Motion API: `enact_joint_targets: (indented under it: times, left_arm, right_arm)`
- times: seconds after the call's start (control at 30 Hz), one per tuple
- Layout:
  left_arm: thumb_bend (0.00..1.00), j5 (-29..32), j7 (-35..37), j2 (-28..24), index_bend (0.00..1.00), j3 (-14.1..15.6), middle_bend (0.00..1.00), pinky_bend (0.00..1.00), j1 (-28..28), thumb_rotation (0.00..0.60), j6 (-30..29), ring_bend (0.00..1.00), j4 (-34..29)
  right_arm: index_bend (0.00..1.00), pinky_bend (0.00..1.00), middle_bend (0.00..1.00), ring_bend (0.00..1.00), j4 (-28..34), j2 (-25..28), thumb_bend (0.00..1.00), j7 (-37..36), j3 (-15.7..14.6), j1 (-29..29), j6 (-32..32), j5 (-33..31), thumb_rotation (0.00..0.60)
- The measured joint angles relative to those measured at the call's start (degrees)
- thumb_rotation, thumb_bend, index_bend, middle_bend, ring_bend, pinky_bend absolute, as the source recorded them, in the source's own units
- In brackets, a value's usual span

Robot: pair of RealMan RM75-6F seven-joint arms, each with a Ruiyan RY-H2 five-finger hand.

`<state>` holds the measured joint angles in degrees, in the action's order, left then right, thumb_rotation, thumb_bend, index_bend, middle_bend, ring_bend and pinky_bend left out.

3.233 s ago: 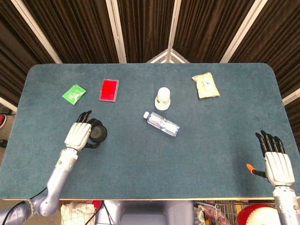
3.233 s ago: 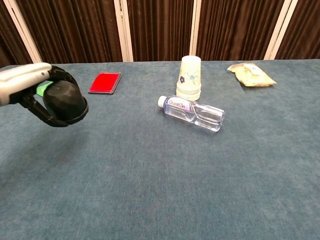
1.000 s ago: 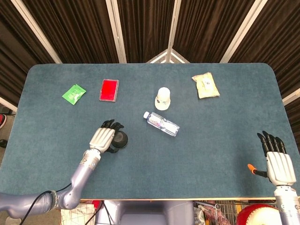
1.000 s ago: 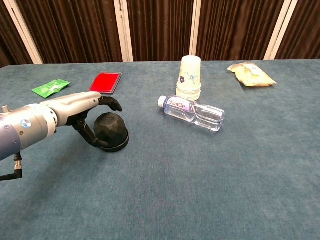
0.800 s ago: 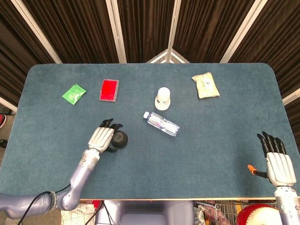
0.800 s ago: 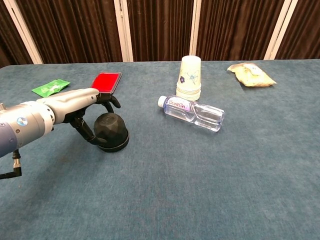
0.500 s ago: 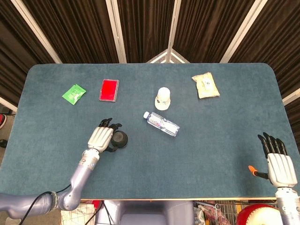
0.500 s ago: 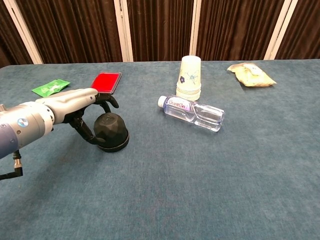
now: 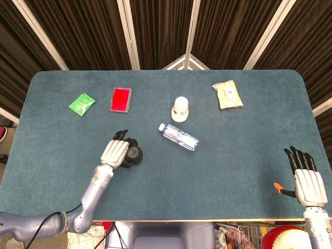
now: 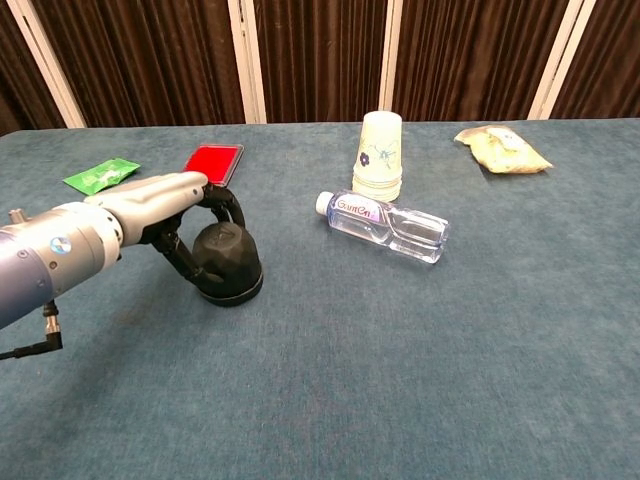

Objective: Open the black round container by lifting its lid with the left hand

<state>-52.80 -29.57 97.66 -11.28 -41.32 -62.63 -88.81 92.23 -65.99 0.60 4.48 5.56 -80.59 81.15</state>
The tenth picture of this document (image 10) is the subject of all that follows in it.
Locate dark brown pleated curtain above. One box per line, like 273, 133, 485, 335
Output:
0, 0, 640, 136

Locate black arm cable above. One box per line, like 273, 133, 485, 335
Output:
0, 299, 65, 361

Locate black faceted dome object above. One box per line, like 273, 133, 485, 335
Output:
192, 223, 265, 308

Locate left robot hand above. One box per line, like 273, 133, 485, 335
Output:
84, 172, 246, 284

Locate stacked floral paper cups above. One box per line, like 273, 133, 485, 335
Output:
351, 110, 404, 203

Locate blue velvet tablecloth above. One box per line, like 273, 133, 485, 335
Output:
0, 117, 640, 480

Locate red ink pad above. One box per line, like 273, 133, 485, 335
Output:
182, 143, 246, 189

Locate green foil packet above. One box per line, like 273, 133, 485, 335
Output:
62, 157, 142, 198

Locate white screen frame post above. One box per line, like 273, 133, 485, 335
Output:
4, 0, 87, 129
378, 0, 404, 114
527, 0, 585, 121
227, 0, 268, 125

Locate crumpled beige snack bag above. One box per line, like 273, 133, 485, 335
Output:
453, 125, 555, 176

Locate clear plastic water bottle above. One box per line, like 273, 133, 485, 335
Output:
314, 190, 451, 266

